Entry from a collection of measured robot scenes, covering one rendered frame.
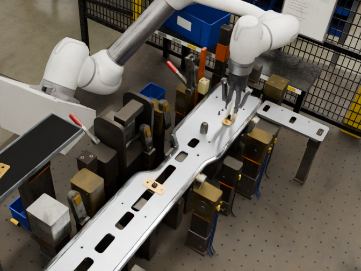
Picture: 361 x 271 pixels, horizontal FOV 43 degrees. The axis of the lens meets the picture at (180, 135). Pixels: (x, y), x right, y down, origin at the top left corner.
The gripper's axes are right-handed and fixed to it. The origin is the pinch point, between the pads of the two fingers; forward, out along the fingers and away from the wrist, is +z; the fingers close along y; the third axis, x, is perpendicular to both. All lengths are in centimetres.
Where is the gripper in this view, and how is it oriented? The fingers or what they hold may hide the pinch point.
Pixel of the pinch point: (231, 111)
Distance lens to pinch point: 185.1
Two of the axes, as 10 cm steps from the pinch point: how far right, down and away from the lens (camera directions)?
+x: -5.3, 5.7, -6.2
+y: -8.4, -4.2, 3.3
